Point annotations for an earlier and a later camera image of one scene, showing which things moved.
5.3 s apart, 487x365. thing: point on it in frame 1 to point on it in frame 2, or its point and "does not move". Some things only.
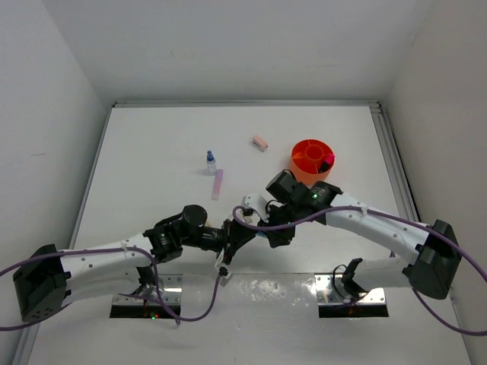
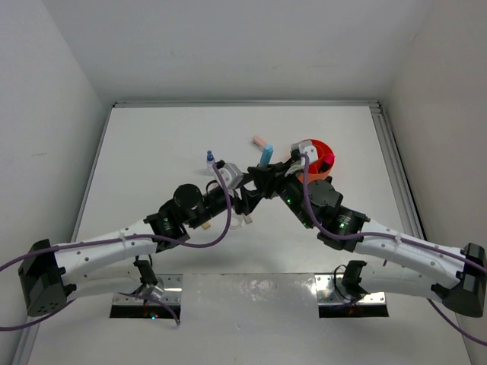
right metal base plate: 330,290 does not move
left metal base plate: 168,290 does not move
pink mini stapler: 259,143 does not move
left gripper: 234,236 to 248,198
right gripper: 279,236 to 281,176
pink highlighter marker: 329,157 does not move
